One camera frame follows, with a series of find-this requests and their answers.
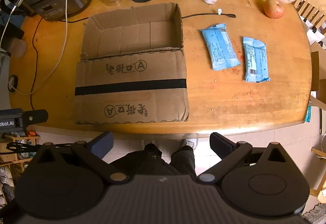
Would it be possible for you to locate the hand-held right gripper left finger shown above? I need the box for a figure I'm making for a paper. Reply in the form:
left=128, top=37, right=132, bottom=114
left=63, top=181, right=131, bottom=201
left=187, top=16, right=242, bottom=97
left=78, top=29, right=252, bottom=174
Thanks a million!
left=34, top=131, right=130, bottom=185

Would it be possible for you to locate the wooden shoe rack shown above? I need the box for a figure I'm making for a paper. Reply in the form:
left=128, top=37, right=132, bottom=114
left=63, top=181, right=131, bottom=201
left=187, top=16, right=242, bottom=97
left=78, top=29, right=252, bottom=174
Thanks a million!
left=0, top=132, right=41, bottom=210

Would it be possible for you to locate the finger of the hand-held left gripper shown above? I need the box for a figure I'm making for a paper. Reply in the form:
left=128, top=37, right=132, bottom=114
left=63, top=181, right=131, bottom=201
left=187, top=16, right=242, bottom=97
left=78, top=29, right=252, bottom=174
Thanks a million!
left=25, top=109, right=49, bottom=126

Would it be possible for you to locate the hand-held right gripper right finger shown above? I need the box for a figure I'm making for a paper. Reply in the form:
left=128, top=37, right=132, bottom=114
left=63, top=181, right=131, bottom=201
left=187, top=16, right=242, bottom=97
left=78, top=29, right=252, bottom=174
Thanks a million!
left=196, top=132, right=290, bottom=185

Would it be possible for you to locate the blue wet wipes packet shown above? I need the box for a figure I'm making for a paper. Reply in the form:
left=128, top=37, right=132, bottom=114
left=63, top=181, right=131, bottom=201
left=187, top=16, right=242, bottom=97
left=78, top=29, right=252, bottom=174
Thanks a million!
left=242, top=36, right=271, bottom=83
left=200, top=24, right=241, bottom=70

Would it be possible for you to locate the white shoe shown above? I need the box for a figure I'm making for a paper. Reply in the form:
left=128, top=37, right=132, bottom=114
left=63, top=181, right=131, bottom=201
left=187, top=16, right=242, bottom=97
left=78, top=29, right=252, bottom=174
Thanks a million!
left=182, top=138, right=198, bottom=150
left=141, top=140, right=159, bottom=150

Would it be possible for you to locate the person's leg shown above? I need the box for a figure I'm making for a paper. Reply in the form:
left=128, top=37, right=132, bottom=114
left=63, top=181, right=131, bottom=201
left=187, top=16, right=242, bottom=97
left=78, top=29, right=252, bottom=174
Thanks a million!
left=170, top=145, right=197, bottom=181
left=109, top=143, right=170, bottom=181

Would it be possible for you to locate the person's left leg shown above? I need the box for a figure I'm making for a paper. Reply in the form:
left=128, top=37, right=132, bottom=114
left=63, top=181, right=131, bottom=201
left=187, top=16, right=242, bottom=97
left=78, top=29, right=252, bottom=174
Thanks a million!
left=109, top=143, right=170, bottom=181

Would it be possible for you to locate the black tape roll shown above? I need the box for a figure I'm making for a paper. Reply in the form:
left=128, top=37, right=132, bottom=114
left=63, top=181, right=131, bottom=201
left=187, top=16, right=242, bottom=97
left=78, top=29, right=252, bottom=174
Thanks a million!
left=8, top=74, right=19, bottom=93

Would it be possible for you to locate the white printed cloth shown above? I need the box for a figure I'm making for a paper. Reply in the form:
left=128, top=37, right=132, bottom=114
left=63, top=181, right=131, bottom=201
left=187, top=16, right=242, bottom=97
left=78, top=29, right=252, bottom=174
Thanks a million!
left=303, top=19, right=326, bottom=49

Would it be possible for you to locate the cardboard box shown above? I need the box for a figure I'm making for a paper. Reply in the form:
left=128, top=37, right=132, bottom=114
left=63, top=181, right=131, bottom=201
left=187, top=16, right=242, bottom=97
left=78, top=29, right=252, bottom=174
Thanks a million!
left=72, top=2, right=190, bottom=125

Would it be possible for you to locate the apple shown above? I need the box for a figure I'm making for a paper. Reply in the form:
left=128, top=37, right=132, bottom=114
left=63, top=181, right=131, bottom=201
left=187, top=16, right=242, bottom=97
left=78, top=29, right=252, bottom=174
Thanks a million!
left=263, top=0, right=285, bottom=19

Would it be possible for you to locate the person's right leg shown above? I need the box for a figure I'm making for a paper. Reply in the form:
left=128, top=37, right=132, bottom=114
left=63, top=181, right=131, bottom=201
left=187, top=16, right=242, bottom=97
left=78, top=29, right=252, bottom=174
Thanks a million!
left=170, top=145, right=197, bottom=181

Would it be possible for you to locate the thin black usb cable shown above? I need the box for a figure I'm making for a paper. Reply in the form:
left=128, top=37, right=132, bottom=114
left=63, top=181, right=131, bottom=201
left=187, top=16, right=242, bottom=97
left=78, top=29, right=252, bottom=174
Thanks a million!
left=29, top=18, right=44, bottom=112

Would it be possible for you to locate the black cable with white tag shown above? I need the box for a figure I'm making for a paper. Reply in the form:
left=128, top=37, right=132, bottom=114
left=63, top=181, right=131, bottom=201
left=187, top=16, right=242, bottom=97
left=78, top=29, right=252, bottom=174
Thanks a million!
left=182, top=11, right=236, bottom=20

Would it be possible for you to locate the translucent plastic cup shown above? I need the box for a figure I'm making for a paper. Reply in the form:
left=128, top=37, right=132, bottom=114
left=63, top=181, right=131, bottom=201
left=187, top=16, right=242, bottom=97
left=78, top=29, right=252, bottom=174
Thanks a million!
left=10, top=38, right=27, bottom=58

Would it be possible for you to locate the patterned floor mat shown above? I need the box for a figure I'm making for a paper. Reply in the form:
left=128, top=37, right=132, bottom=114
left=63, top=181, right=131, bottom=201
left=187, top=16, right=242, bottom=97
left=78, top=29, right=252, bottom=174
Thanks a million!
left=303, top=202, right=326, bottom=224

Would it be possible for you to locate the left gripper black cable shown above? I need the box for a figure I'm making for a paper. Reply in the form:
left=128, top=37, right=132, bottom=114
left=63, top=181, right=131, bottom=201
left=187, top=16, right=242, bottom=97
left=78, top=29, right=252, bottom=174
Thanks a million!
left=5, top=142, right=75, bottom=155

